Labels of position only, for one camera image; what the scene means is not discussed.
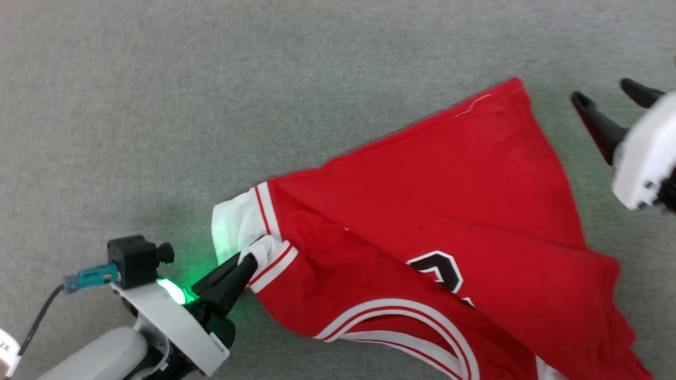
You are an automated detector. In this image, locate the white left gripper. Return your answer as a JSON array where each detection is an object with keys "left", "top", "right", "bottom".
[{"left": 111, "top": 252, "right": 259, "bottom": 378}]

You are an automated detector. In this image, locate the black cable teal connector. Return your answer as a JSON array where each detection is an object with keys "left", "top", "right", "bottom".
[{"left": 11, "top": 263, "right": 120, "bottom": 365}]

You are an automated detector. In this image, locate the grey fabric sofa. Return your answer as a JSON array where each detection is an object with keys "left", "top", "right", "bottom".
[{"left": 0, "top": 0, "right": 676, "bottom": 380}]

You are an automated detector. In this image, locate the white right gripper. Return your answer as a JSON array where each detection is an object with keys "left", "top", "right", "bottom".
[{"left": 569, "top": 78, "right": 676, "bottom": 211}]

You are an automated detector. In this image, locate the red basketball jersey white trim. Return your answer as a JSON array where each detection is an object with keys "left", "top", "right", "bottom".
[{"left": 211, "top": 78, "right": 655, "bottom": 380}]

